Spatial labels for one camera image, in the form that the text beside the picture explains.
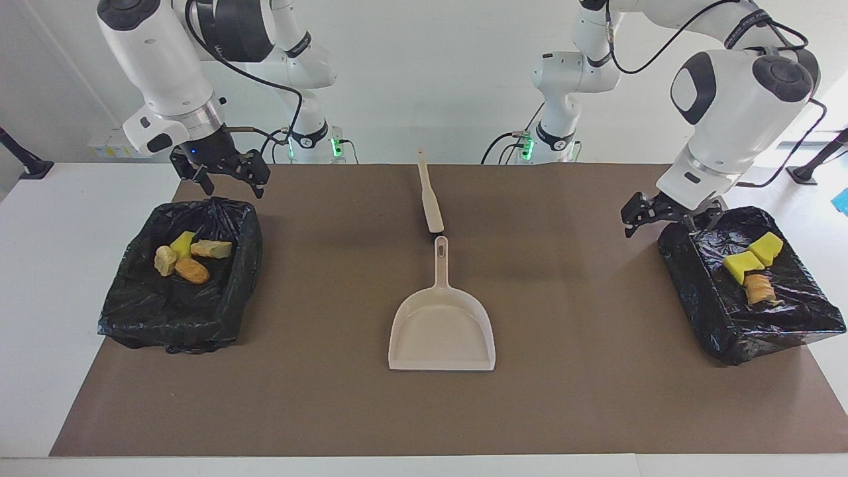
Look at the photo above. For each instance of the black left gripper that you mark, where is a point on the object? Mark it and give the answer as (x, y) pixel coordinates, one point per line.
(669, 209)

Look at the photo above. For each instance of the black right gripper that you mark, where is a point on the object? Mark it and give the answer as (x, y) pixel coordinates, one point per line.
(218, 159)

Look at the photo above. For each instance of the small yellow sponge piece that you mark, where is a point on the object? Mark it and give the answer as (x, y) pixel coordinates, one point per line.
(183, 242)

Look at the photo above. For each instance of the plain yellow sponge piece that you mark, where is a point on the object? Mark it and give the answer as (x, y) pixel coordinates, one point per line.
(743, 265)

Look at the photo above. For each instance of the brown oval bread roll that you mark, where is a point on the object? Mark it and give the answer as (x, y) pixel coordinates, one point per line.
(193, 270)

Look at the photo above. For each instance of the yellow sponge with green edge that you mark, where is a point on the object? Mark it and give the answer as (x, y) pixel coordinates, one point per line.
(766, 246)

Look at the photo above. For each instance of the torn striped bread piece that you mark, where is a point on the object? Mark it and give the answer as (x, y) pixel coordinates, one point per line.
(759, 289)

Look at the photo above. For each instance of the beige hand brush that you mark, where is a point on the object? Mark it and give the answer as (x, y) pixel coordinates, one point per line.
(430, 199)

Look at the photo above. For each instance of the beige plastic dustpan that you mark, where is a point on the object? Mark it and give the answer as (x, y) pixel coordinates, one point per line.
(442, 324)

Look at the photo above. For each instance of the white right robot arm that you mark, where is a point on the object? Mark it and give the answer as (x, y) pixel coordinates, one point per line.
(199, 53)

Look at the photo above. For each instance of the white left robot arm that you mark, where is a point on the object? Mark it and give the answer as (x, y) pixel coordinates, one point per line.
(729, 86)

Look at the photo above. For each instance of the empty-start bin with black bag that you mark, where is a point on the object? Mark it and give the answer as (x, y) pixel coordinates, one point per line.
(742, 311)

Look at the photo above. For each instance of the wrinkled black bag bin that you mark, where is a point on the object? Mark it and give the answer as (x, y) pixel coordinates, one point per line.
(152, 311)

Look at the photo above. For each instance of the white power box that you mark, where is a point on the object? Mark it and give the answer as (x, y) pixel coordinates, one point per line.
(106, 144)

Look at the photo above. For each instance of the black stand foot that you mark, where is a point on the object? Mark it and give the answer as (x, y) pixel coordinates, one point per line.
(805, 173)
(33, 167)

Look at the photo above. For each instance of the blue object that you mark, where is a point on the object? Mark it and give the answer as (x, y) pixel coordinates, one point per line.
(843, 202)

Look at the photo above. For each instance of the brown table mat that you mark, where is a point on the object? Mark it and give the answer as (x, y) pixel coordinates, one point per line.
(530, 397)

